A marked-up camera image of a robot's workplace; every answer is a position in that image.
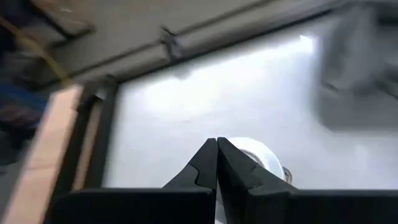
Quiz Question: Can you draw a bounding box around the black aluminium table frame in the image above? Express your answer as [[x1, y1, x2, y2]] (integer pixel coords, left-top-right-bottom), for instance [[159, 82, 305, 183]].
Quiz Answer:
[[43, 7, 335, 224]]

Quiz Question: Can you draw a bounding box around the grey cloth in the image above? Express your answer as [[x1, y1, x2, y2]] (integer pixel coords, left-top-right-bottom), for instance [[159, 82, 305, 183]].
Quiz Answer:
[[313, 2, 398, 132]]

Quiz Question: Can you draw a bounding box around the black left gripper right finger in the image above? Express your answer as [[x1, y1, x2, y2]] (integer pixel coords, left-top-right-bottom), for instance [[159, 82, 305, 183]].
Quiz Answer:
[[217, 136, 398, 224]]

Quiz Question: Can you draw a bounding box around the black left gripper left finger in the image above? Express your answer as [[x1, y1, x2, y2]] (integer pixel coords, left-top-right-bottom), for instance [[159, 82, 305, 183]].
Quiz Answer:
[[49, 138, 218, 224]]

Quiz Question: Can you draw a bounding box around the yellow cable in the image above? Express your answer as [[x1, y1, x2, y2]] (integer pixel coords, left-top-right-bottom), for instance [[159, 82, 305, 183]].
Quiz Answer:
[[0, 14, 74, 85]]

